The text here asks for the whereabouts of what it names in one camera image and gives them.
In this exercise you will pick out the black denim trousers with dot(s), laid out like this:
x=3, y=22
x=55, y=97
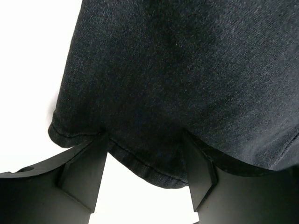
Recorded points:
x=144, y=71

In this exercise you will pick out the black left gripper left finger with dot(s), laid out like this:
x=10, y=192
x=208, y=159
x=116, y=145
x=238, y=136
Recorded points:
x=60, y=190

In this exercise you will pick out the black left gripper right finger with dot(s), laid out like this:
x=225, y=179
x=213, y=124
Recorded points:
x=225, y=190

